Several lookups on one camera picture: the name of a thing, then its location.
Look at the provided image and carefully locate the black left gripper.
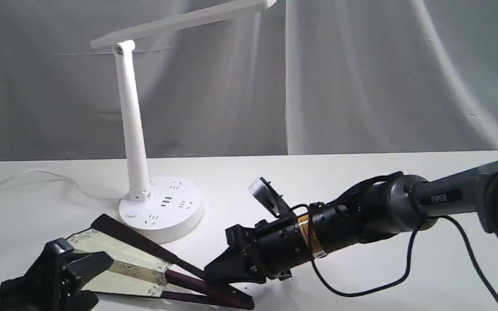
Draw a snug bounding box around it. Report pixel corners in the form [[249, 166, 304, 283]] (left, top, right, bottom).
[[0, 238, 113, 311]]

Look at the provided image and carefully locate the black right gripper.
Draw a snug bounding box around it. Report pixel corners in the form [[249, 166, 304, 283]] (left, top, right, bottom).
[[204, 214, 319, 285]]

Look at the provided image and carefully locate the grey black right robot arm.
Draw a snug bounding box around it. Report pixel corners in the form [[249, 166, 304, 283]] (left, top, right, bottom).
[[204, 161, 498, 284]]

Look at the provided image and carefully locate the white desk lamp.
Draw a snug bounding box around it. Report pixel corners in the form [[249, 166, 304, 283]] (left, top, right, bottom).
[[90, 0, 275, 243]]

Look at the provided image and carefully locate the grey backdrop curtain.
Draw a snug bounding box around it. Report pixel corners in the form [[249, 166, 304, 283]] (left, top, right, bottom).
[[0, 0, 498, 161]]

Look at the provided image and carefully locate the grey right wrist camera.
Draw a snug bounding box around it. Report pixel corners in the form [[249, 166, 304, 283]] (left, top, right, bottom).
[[249, 177, 296, 219]]

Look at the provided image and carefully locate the white lamp power cable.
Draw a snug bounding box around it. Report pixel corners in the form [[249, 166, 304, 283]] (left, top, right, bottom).
[[0, 168, 122, 207]]

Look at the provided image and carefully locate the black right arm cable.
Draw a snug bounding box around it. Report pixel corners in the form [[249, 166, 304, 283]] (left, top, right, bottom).
[[290, 173, 498, 311]]

